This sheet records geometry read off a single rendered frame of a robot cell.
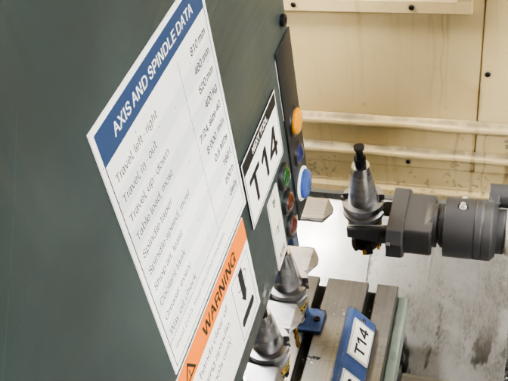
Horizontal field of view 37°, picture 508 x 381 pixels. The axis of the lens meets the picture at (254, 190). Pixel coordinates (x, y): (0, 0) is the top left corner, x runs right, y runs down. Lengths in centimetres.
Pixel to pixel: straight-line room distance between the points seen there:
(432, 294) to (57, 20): 143
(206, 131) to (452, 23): 101
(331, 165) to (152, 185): 132
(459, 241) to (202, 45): 70
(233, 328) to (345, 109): 106
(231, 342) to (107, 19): 31
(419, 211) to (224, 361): 60
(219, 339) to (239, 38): 22
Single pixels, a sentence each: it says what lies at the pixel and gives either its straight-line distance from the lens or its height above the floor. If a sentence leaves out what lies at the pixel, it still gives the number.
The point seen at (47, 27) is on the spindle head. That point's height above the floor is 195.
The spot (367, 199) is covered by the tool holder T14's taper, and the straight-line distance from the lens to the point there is 112.
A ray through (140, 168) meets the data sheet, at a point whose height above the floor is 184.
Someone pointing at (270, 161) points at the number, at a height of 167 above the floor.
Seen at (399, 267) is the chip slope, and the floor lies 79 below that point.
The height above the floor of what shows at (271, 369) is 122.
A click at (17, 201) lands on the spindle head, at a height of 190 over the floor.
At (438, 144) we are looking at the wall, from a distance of 165.
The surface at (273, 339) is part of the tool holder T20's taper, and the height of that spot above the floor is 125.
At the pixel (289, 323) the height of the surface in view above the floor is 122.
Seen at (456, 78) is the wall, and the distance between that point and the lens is 154.
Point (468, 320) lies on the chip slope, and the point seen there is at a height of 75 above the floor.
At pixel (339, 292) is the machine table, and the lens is 155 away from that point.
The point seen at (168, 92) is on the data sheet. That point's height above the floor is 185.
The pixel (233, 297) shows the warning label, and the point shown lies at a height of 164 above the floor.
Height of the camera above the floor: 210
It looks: 43 degrees down
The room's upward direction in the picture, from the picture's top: 11 degrees counter-clockwise
